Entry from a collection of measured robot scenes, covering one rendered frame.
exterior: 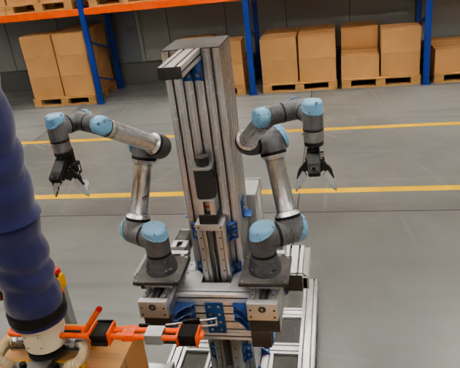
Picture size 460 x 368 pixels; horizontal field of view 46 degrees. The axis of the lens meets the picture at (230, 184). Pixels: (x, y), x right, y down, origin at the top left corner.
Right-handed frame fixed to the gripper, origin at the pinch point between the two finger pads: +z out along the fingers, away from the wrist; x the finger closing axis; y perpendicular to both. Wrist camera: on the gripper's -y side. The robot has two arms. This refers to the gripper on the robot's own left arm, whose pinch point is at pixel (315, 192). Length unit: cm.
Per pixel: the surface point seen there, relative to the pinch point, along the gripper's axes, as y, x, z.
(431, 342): 91, -62, 152
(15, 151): -31, 98, -33
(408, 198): 288, -72, 152
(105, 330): -31, 82, 42
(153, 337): -34, 62, 43
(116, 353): -28, 82, 57
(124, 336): -34, 73, 43
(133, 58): 802, 371, 105
